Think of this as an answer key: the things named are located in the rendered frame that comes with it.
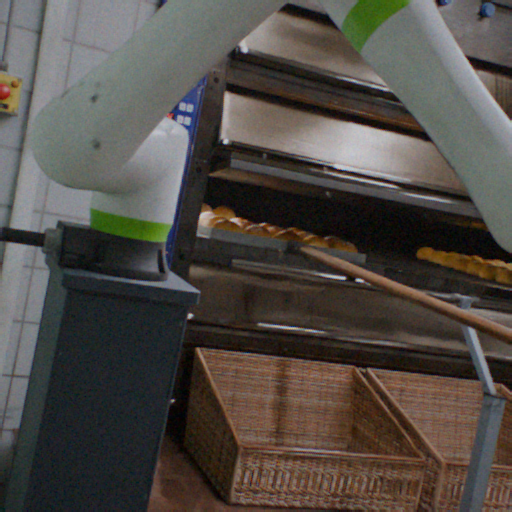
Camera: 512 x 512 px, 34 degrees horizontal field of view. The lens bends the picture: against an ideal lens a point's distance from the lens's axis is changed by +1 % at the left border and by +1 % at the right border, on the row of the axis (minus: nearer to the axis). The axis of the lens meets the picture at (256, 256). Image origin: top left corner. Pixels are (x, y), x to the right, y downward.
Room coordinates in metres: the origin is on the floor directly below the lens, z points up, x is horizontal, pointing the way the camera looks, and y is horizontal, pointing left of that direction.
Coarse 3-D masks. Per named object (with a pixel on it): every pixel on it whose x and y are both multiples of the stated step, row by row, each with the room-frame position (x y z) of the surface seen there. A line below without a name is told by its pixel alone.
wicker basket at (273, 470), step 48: (192, 384) 2.40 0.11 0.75; (240, 384) 2.46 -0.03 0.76; (288, 384) 2.53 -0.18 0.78; (336, 384) 2.60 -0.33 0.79; (192, 432) 2.33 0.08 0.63; (240, 432) 2.44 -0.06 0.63; (288, 432) 2.50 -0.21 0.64; (336, 432) 2.56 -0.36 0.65; (384, 432) 2.40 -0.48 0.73; (240, 480) 2.01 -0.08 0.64; (288, 480) 2.23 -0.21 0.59; (336, 480) 2.11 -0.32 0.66; (384, 480) 2.16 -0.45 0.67
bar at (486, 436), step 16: (272, 272) 2.12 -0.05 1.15; (288, 272) 2.14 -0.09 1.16; (304, 272) 2.16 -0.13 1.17; (320, 272) 2.18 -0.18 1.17; (368, 288) 2.24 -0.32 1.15; (416, 288) 2.30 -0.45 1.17; (464, 304) 2.35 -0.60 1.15; (480, 304) 2.38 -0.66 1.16; (496, 304) 2.40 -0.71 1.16; (480, 352) 2.26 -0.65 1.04; (480, 368) 2.23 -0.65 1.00; (496, 400) 2.15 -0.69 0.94; (480, 416) 2.17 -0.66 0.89; (496, 416) 2.15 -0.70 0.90; (480, 432) 2.16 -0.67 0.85; (496, 432) 2.16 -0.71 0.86; (480, 448) 2.15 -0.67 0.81; (480, 464) 2.14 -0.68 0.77; (480, 480) 2.15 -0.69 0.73; (464, 496) 2.17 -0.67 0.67; (480, 496) 2.15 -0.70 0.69
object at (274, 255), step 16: (208, 240) 2.44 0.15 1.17; (224, 240) 2.47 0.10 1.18; (240, 256) 2.49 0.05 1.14; (256, 256) 2.51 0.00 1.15; (272, 256) 2.53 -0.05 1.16; (288, 256) 2.55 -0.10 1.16; (304, 256) 2.57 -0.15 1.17; (336, 272) 2.62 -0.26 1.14; (384, 272) 2.69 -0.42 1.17; (400, 272) 2.71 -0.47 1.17; (416, 272) 2.77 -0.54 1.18; (448, 288) 2.79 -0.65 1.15; (464, 288) 2.81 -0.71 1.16; (480, 288) 2.84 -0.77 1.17; (496, 288) 2.86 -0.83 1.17
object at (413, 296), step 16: (320, 256) 2.39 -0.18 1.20; (352, 272) 2.21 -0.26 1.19; (368, 272) 2.15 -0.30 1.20; (384, 288) 2.06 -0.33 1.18; (400, 288) 2.00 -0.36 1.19; (416, 304) 1.94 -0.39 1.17; (432, 304) 1.87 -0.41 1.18; (448, 304) 1.84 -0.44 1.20; (464, 320) 1.76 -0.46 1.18; (480, 320) 1.72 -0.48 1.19; (496, 336) 1.67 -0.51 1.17
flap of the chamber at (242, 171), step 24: (216, 168) 2.39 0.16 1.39; (240, 168) 2.31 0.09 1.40; (264, 168) 2.34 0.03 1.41; (312, 192) 2.53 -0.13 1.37; (336, 192) 2.48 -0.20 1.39; (360, 192) 2.46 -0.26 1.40; (384, 192) 2.49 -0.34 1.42; (408, 216) 2.75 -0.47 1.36; (432, 216) 2.70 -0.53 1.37; (456, 216) 2.64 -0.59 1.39; (480, 216) 2.63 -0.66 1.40
